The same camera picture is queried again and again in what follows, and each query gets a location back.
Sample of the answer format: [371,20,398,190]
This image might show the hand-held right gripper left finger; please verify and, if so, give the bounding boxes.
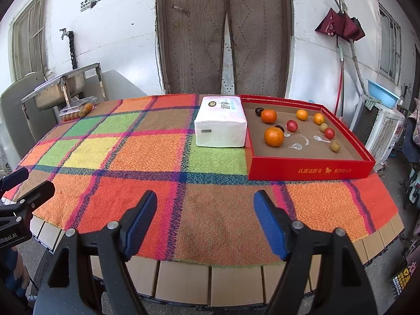
[33,190,158,315]

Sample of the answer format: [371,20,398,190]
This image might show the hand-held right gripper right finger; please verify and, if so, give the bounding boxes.
[253,190,378,315]

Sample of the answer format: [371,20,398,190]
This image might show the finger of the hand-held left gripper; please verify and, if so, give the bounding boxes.
[0,167,29,192]
[0,180,56,219]

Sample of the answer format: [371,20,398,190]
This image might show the red cardboard box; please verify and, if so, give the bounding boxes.
[240,94,375,181]

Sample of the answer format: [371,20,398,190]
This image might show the colourful checkered blanket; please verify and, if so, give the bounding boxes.
[7,93,399,268]

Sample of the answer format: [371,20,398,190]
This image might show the grey metal cabinet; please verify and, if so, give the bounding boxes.
[0,70,60,174]

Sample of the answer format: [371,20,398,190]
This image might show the slatted folding table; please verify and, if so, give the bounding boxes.
[29,213,406,307]

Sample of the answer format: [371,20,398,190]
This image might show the clear plastic container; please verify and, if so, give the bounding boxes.
[58,96,98,121]

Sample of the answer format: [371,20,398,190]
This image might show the stainless steel sink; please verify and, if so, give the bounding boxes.
[20,62,107,122]

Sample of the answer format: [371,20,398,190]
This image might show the white tissue pack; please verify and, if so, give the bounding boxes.
[194,96,247,148]

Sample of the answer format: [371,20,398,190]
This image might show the grey board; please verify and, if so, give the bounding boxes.
[102,70,148,101]

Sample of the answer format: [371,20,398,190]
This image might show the pink scooter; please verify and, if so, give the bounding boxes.
[402,217,420,270]

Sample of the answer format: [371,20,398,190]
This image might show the white air conditioner unit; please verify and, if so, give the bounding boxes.
[349,93,406,165]

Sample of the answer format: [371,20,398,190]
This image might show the pale green scooter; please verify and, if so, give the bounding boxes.
[402,164,420,211]

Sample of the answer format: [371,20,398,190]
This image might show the red dustpan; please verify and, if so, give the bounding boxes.
[334,70,345,117]

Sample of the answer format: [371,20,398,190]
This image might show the dark blue cloth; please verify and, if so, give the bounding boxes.
[402,118,420,165]

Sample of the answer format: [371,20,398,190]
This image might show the light blue basin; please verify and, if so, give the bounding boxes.
[367,79,401,108]

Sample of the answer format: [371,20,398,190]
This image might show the quilted floral cover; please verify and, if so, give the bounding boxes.
[405,108,420,128]

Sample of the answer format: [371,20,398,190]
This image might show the brown metal door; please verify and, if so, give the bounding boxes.
[154,0,294,97]

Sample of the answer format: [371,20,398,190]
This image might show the maroon folded umbrella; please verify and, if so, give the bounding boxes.
[314,7,366,42]

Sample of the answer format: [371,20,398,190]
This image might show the barred window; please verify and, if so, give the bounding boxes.
[377,2,402,86]

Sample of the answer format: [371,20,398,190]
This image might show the black ribbed hose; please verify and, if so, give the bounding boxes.
[68,33,78,70]

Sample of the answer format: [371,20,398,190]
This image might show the window with grey frame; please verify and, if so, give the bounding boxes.
[8,0,53,82]

